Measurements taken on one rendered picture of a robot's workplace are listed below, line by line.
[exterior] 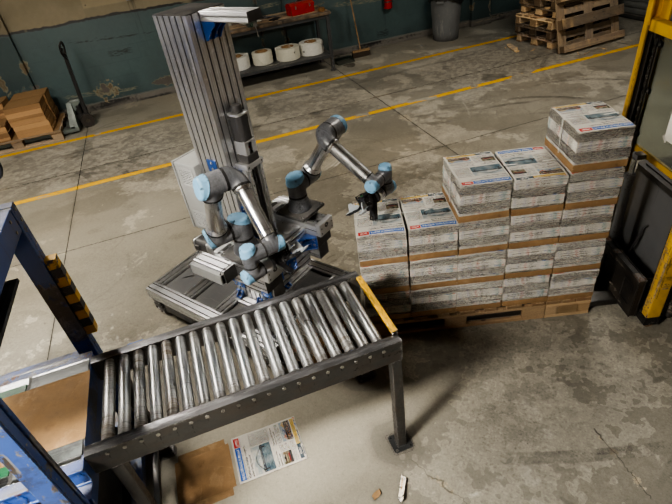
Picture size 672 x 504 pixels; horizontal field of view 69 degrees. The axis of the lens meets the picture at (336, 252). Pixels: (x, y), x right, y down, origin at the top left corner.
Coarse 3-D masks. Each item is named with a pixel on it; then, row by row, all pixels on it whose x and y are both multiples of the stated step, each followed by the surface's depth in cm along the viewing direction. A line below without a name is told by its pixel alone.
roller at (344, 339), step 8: (320, 296) 243; (320, 304) 242; (328, 304) 237; (328, 312) 233; (336, 320) 228; (336, 328) 224; (344, 328) 225; (344, 336) 219; (344, 344) 216; (352, 344) 216
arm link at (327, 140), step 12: (324, 132) 265; (324, 144) 264; (336, 144) 265; (336, 156) 266; (348, 156) 264; (348, 168) 266; (360, 168) 264; (372, 180) 262; (384, 180) 268; (372, 192) 264
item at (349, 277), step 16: (352, 272) 255; (304, 288) 249; (320, 288) 247; (352, 288) 255; (256, 304) 243; (272, 304) 242; (304, 304) 249; (208, 320) 238; (224, 320) 237; (240, 320) 241; (160, 336) 233; (176, 336) 232; (112, 352) 228; (128, 352) 228; (144, 352) 231; (160, 352) 234; (96, 368) 226
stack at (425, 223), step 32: (384, 224) 282; (416, 224) 278; (448, 224) 274; (480, 224) 275; (512, 224) 275; (544, 224) 276; (384, 256) 285; (448, 256) 288; (480, 256) 287; (512, 256) 289; (544, 256) 290; (448, 288) 301; (480, 288) 303; (512, 288) 304; (544, 288) 304; (416, 320) 317; (448, 320) 318; (480, 320) 322; (512, 320) 320
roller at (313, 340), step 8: (296, 304) 240; (296, 312) 237; (304, 312) 235; (304, 320) 230; (304, 328) 227; (312, 328) 226; (312, 336) 221; (312, 344) 218; (320, 344) 218; (320, 352) 213; (320, 360) 210
